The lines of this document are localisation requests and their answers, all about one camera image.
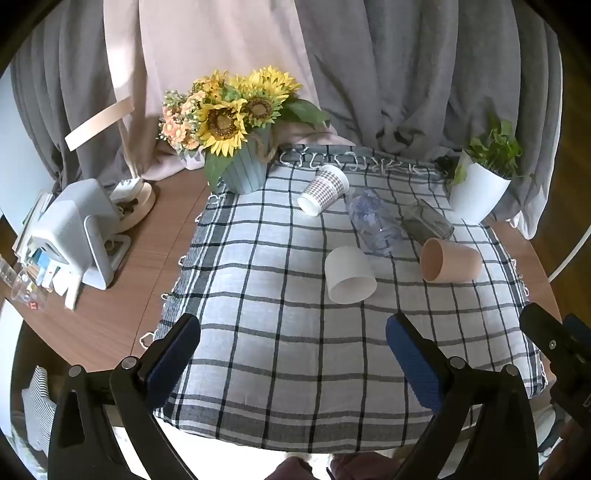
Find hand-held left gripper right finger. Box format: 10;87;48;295
386;313;540;480

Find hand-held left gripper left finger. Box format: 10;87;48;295
47;313;202;480

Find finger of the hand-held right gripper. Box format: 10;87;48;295
563;314;591;357
519;302;574;360

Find pink cup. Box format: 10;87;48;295
419;237;482;283

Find white cup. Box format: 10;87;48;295
324;246;378;304

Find patterned paper cup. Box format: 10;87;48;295
297;164;350;217

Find white curved tube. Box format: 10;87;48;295
547;46;591;282

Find black white checkered cloth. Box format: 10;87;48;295
139;144;548;449

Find person's right leg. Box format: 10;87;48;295
330;451;398;480

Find person's leg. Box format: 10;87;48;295
270;457;315;480
330;451;398;480

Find clear square glass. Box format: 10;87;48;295
401;199;455;247

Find striped cloth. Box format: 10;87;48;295
21;367;58;450

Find clear plastic bottle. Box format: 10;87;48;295
346;187;404;257

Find white plant pot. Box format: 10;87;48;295
449;148;512;223

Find round wooden tray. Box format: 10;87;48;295
108;178;157;234

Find person's left leg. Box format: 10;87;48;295
270;457;315;480

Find white desktop device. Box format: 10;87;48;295
28;178;132;291

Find clear plastic cups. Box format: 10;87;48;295
0;258;49;313

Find white charger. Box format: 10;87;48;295
111;178;141;201

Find green leafy plant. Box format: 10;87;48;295
450;113;536;185

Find stack of papers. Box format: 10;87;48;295
13;189;56;259

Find blue ribbed flower pot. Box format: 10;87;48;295
221;126;274;195

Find artificial sunflower bouquet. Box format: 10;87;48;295
158;66;331;185

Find grey curtain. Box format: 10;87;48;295
295;0;561;238
9;0;153;195

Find pink curtain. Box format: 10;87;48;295
102;0;356;183

